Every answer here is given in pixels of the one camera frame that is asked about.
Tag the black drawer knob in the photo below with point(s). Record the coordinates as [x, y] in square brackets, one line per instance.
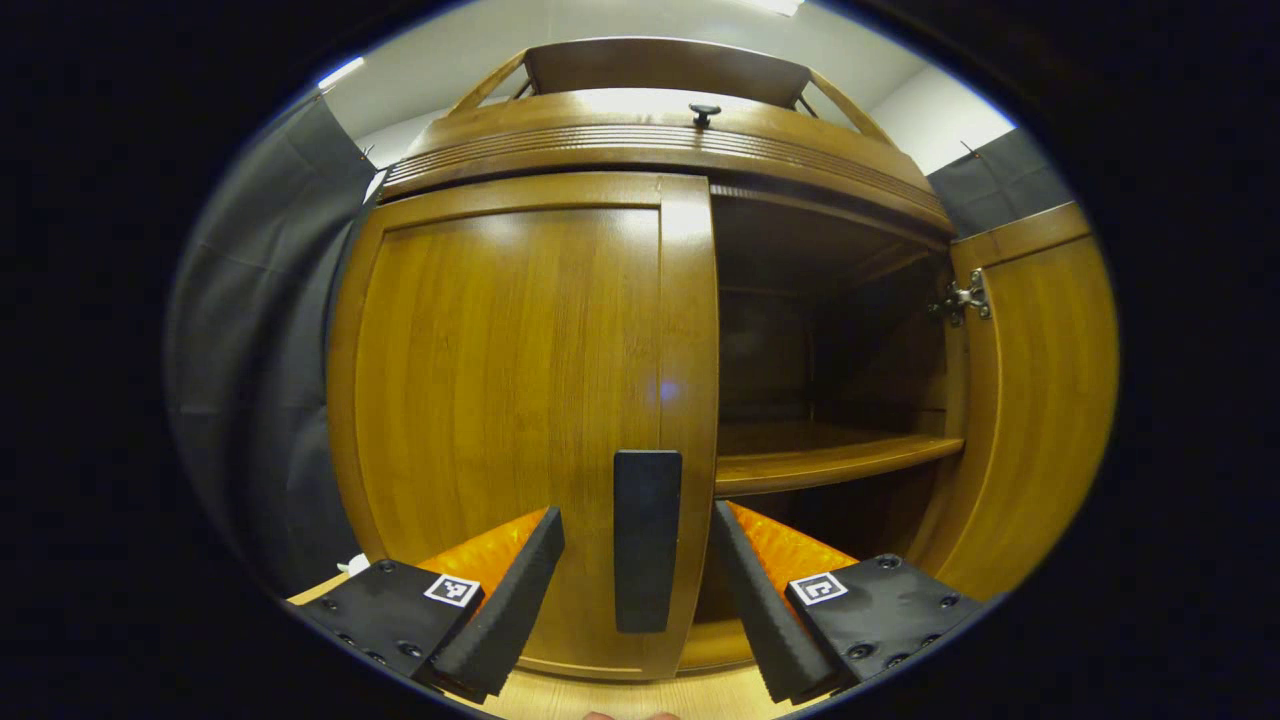
[704, 113]

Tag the wooden double-door shoe cabinet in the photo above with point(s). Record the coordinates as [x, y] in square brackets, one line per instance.
[820, 250]

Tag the wooden shoe cabinet door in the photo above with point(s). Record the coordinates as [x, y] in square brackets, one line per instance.
[500, 380]
[1040, 400]

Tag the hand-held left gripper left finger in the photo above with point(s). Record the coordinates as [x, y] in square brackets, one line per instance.
[510, 610]

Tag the large ceiling light panel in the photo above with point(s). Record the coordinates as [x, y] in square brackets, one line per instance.
[772, 5]

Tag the metal door hinge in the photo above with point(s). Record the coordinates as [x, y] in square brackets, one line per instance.
[962, 298]

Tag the wooden cabinet drawer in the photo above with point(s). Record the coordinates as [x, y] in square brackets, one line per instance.
[600, 140]

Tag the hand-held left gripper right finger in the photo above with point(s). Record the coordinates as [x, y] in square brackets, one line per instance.
[755, 610]

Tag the wooden inner shelf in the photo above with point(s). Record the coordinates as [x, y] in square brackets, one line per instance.
[820, 460]

